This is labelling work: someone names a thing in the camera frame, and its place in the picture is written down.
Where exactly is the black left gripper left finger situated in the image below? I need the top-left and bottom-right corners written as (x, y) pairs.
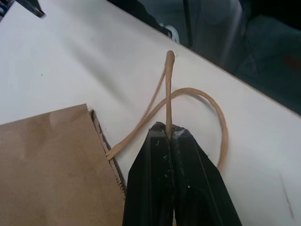
top-left (122, 121), bottom-right (175, 226)

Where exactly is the black object at table corner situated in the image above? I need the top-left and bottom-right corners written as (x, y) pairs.
top-left (14, 0), bottom-right (47, 18)

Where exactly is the brown paper bag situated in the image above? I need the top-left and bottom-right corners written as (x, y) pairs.
top-left (0, 50), bottom-right (229, 226)

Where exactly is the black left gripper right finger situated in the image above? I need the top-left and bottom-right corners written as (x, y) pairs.
top-left (168, 124), bottom-right (243, 226)

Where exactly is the white sneaker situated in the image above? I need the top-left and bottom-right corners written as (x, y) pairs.
top-left (160, 23), bottom-right (181, 44)

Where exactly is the dark trouser leg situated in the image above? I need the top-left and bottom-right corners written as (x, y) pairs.
top-left (136, 0), bottom-right (168, 32)

